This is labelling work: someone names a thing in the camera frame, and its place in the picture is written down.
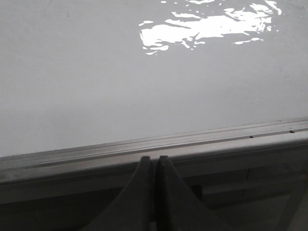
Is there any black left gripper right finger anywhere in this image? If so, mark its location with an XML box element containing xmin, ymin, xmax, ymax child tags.
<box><xmin>155</xmin><ymin>156</ymin><xmax>232</xmax><ymax>231</ymax></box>

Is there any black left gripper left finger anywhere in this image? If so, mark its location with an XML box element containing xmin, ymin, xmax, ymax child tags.
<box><xmin>83</xmin><ymin>156</ymin><xmax>154</xmax><ymax>231</ymax></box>

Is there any white whiteboard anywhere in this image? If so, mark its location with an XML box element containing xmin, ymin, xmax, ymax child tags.
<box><xmin>0</xmin><ymin>0</ymin><xmax>308</xmax><ymax>156</ymax></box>

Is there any aluminium whiteboard tray rail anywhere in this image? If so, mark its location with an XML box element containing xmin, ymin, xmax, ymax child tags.
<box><xmin>0</xmin><ymin>118</ymin><xmax>308</xmax><ymax>204</ymax></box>

